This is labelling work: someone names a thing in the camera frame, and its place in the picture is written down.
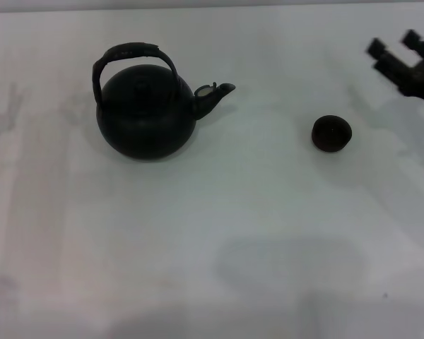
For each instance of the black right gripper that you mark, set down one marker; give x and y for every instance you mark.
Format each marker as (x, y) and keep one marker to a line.
(422, 77)

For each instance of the small dark brown teacup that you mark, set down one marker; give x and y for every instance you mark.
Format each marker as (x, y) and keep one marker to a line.
(331, 134)

